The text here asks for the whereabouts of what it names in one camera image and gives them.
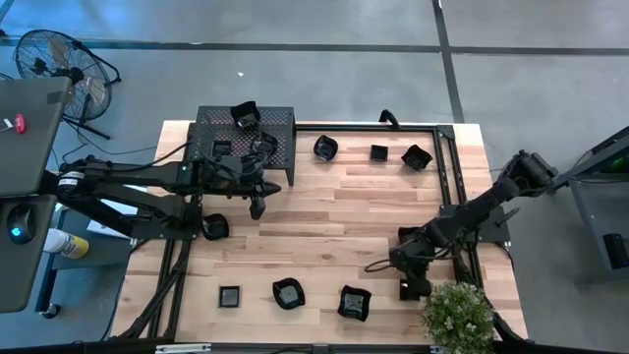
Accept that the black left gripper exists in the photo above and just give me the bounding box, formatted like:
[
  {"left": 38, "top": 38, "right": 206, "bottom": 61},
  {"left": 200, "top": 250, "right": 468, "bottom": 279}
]
[{"left": 200, "top": 155, "right": 283, "bottom": 199}]

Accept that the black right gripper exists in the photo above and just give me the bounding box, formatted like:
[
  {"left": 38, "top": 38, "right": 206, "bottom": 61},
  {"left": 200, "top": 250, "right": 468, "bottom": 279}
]
[{"left": 389, "top": 243, "right": 434, "bottom": 303}]

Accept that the black perforated metal shelf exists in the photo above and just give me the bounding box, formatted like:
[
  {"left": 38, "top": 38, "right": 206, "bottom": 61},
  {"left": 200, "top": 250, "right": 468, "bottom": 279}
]
[{"left": 185, "top": 104, "right": 298, "bottom": 187}]

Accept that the white-flowered potted plant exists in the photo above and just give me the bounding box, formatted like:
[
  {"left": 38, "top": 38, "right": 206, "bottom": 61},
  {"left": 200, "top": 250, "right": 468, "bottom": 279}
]
[{"left": 421, "top": 280, "right": 497, "bottom": 354}]

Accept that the black curved hook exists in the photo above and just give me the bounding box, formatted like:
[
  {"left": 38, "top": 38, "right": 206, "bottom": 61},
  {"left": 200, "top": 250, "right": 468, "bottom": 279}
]
[{"left": 377, "top": 108, "right": 402, "bottom": 130}]

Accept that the white paper sheet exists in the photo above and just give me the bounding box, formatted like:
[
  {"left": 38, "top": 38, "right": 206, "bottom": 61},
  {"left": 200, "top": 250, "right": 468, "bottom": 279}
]
[{"left": 86, "top": 184, "right": 148, "bottom": 241}]

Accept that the grey metal cart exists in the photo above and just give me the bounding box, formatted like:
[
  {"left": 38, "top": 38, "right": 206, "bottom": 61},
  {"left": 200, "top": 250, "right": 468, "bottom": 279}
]
[{"left": 552, "top": 125, "right": 629, "bottom": 287}]

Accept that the small black box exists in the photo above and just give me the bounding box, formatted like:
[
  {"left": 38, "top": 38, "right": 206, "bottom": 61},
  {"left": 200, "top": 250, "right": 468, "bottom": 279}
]
[{"left": 602, "top": 232, "right": 629, "bottom": 270}]

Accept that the white yellow spray can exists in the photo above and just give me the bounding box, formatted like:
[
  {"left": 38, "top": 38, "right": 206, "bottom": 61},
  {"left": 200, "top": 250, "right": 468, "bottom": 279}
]
[{"left": 42, "top": 228, "right": 90, "bottom": 261}]

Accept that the black floor fan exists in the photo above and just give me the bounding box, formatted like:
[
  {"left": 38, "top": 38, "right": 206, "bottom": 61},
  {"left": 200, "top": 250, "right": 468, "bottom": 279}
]
[{"left": 13, "top": 29, "right": 122, "bottom": 142}]

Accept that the black computer tower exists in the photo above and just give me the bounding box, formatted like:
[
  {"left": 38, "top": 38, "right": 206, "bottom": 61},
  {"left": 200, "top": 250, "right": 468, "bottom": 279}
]
[{"left": 601, "top": 146, "right": 629, "bottom": 175}]

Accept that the dark grey side table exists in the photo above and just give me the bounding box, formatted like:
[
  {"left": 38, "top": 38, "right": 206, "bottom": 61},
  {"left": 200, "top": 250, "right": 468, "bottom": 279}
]
[{"left": 0, "top": 194, "right": 58, "bottom": 316}]

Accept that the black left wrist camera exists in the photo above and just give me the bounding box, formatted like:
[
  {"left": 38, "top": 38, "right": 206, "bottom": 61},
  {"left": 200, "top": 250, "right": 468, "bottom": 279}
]
[{"left": 248, "top": 195, "right": 267, "bottom": 221}]

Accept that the black fan cable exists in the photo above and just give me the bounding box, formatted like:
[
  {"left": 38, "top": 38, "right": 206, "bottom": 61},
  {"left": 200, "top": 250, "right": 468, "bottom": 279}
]
[{"left": 61, "top": 116, "right": 163, "bottom": 171}]

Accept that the silver metal bracket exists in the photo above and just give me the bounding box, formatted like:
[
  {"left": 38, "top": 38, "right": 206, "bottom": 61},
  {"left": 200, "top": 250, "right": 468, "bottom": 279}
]
[{"left": 154, "top": 343, "right": 212, "bottom": 354}]

